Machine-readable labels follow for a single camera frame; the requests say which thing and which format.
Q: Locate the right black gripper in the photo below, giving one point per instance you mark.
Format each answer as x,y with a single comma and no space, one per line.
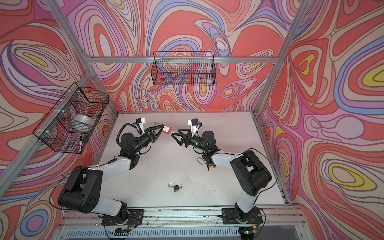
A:
188,136

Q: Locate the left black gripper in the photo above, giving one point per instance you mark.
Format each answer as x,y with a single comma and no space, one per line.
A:
153,138

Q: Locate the red padlock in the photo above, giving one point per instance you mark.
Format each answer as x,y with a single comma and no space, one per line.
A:
202,162
166,129

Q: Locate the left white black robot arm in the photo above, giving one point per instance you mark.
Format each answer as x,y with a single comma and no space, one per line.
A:
82,191

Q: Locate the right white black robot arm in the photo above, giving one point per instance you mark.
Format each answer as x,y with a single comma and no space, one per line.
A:
249,170

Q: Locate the small black padlock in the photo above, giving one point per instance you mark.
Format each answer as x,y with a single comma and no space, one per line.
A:
175,187

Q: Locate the white tape roll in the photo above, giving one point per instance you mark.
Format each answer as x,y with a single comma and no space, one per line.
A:
83,119

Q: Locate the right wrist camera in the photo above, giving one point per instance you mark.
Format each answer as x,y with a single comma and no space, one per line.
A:
194,123

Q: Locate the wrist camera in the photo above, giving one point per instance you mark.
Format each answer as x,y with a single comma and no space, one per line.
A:
194,123
140,122

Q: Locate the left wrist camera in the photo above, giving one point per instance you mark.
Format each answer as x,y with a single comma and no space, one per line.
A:
140,122

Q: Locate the back black wire basket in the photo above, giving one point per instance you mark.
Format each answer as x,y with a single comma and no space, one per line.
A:
184,68

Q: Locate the black wire basket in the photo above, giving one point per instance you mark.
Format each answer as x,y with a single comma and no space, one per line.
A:
62,134
184,68

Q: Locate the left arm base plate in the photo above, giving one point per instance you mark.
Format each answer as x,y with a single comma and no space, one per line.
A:
132,218

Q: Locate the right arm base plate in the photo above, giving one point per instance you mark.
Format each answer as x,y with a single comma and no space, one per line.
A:
232,216

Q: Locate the left black wire basket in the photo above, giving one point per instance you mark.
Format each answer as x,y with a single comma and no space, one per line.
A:
62,134

